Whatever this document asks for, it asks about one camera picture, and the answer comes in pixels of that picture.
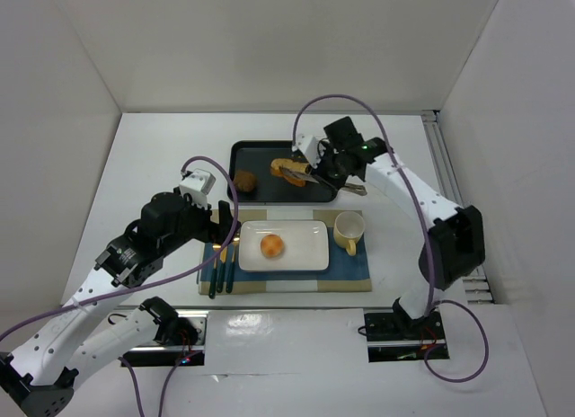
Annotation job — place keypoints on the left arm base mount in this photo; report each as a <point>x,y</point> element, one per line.
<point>187,345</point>

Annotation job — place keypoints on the white rectangular plate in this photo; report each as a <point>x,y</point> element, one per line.
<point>305,246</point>

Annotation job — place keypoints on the blue beige placemat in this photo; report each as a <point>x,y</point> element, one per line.
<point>344,274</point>

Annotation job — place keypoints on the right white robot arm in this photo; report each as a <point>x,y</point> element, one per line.
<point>453,235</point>

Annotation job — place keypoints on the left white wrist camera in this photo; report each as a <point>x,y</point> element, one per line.
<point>196,186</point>

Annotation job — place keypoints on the black baking tray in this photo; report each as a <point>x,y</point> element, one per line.
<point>255,156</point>

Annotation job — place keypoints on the dark brown bread roll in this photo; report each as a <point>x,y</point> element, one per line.
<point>245,181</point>

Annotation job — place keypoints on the aluminium frame rail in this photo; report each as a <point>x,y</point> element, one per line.
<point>476,284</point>

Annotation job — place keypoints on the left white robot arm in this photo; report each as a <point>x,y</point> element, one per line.
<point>42,374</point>

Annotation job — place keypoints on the green handled spoon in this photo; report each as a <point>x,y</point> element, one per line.
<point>213,280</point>

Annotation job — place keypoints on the small round bun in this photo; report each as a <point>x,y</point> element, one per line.
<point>272,246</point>

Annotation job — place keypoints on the yellow mug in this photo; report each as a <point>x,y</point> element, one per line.
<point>348,229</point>

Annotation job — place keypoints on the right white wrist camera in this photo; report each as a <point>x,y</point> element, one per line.
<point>310,148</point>

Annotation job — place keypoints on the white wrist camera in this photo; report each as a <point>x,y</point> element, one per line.
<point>310,148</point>
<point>196,186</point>

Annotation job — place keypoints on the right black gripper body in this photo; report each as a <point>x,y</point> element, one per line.
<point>326,166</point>

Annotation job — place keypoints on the large bread slice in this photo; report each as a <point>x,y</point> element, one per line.
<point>302,167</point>

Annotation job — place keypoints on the metal tongs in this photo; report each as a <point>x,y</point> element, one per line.
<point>308,177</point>

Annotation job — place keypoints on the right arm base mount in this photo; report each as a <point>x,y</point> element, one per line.
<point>387,342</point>

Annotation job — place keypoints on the green handled knife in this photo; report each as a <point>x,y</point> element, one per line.
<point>230,274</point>

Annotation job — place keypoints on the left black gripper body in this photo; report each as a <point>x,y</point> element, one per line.
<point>223,221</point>

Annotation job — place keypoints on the green handled fork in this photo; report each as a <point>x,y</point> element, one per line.
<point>221,271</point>

